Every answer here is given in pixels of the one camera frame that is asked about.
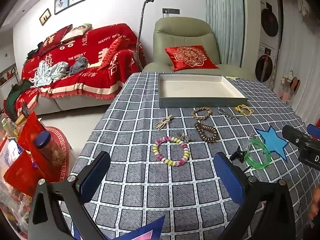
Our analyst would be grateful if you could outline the black claw hair clip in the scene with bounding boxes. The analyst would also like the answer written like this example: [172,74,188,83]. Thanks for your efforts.
[229,145,246,162]

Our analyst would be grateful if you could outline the green leather armchair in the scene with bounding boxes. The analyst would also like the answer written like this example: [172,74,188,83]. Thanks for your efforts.
[142,17,253,79]

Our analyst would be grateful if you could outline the silver charm bracelet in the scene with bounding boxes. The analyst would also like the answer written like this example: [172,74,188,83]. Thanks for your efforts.
[176,133,192,143]

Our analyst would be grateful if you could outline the pastel bead bracelet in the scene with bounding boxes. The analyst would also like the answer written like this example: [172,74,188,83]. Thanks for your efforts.
[153,136,190,167]

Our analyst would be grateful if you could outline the brown wooden bead bracelet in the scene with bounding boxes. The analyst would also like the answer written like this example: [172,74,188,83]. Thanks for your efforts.
[194,122,218,143]

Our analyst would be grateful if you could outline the silver hairpin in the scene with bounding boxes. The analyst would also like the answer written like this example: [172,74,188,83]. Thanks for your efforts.
[218,109,238,120]

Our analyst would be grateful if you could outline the light blue curtain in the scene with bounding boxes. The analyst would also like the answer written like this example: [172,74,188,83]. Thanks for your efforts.
[205,0,244,67]

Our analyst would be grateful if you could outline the flexible phone holder stand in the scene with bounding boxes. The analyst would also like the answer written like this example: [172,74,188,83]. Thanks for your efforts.
[135,0,155,70]

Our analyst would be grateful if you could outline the blue and white box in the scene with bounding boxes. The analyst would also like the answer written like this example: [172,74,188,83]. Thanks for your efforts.
[0,137,24,170]

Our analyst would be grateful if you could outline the red embroidered cushion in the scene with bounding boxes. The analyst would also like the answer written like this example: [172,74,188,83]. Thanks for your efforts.
[164,45,219,72]

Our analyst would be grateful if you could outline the light blue clothes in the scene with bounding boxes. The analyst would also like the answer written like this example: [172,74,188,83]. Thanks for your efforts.
[31,61,70,88]

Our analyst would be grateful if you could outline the yellow hair tie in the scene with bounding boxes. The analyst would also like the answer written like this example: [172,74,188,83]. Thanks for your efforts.
[234,104,253,117]

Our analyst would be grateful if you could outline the red printed blanket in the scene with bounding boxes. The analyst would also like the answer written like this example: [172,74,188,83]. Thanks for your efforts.
[15,24,147,110]

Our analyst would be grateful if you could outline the red round patterned stool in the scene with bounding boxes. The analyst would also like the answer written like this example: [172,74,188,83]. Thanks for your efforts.
[40,126,73,183]

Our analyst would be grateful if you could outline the braided brown bracelet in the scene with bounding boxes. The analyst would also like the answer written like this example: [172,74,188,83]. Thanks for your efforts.
[191,107,212,119]

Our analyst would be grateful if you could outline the grey tray with white inside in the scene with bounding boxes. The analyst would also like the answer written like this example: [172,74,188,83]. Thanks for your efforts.
[158,73,248,109]

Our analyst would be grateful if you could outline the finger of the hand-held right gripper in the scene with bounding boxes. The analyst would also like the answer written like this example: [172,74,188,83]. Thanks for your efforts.
[282,124,313,146]
[307,124,320,140]

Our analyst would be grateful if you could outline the white printed pillow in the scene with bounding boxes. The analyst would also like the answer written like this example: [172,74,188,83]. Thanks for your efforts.
[61,23,92,42]

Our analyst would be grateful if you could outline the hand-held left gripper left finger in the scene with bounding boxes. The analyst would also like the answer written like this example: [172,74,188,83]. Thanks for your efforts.
[27,151,112,240]

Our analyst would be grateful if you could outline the blue star sticker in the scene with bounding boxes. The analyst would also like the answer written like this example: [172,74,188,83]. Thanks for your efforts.
[254,125,289,161]

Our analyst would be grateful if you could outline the green bangle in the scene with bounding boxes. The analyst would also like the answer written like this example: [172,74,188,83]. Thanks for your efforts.
[244,139,272,169]

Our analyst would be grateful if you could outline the grey sofa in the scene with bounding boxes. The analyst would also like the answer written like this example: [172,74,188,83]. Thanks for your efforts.
[4,24,148,115]

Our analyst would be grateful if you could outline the grey garment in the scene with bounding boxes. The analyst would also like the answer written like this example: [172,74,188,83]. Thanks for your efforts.
[69,56,89,75]

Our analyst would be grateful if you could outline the dark green cloth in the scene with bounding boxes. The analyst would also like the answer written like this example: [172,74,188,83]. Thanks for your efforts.
[6,80,33,115]

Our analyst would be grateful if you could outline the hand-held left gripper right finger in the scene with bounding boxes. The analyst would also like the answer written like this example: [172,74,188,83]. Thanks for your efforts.
[214,151,297,240]

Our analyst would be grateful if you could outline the white sheer curtain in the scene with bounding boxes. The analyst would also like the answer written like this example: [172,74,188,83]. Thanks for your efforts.
[275,0,320,123]

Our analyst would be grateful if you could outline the red printed pillow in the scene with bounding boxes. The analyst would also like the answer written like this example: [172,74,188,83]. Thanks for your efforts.
[37,24,73,55]

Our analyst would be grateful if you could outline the bottle with blue cap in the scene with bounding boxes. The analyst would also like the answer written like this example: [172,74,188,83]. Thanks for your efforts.
[34,131,68,175]

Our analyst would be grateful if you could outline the white washing machine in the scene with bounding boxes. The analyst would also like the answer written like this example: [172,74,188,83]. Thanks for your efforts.
[255,42,278,83]
[259,0,283,50]

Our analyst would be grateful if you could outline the red satin pillow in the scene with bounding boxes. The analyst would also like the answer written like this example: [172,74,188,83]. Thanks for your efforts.
[97,35,130,72]

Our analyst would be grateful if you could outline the beige hair clip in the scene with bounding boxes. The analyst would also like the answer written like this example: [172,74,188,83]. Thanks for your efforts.
[154,114,173,130]

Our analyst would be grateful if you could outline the blue and pink star paper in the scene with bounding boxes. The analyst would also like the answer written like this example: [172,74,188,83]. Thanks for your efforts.
[72,215,165,240]

